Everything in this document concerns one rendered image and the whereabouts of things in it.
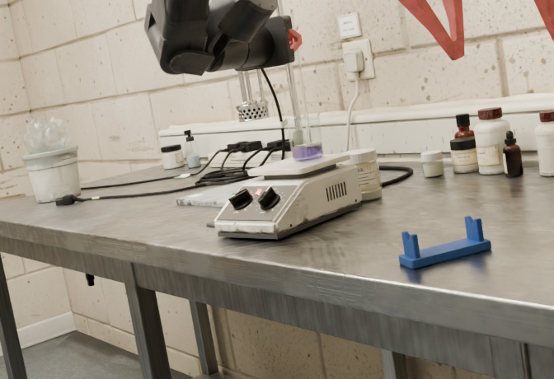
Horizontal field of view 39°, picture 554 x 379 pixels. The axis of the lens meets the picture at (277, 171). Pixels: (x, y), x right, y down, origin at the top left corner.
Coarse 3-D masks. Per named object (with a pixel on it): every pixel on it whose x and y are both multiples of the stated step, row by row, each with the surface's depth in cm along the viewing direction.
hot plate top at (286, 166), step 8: (288, 160) 126; (320, 160) 119; (328, 160) 118; (336, 160) 119; (344, 160) 120; (256, 168) 122; (264, 168) 121; (272, 168) 119; (280, 168) 117; (288, 168) 116; (296, 168) 115; (304, 168) 114; (312, 168) 115; (320, 168) 116
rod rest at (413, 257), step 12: (468, 216) 89; (468, 228) 89; (480, 228) 87; (408, 240) 86; (468, 240) 89; (480, 240) 87; (408, 252) 86; (420, 252) 87; (432, 252) 86; (444, 252) 86; (456, 252) 86; (468, 252) 87; (408, 264) 85; (420, 264) 85
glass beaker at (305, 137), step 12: (288, 120) 119; (300, 120) 118; (312, 120) 118; (288, 132) 120; (300, 132) 118; (312, 132) 118; (300, 144) 118; (312, 144) 118; (300, 156) 119; (312, 156) 119; (324, 156) 120
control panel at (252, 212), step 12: (252, 192) 118; (276, 192) 115; (288, 192) 113; (228, 204) 119; (252, 204) 115; (276, 204) 112; (228, 216) 116; (240, 216) 114; (252, 216) 113; (264, 216) 111
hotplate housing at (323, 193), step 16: (272, 176) 120; (288, 176) 118; (304, 176) 117; (320, 176) 116; (336, 176) 118; (352, 176) 121; (304, 192) 113; (320, 192) 115; (336, 192) 118; (352, 192) 121; (288, 208) 110; (304, 208) 113; (320, 208) 115; (336, 208) 118; (352, 208) 121; (224, 224) 116; (240, 224) 113; (256, 224) 111; (272, 224) 109; (288, 224) 110; (304, 224) 113
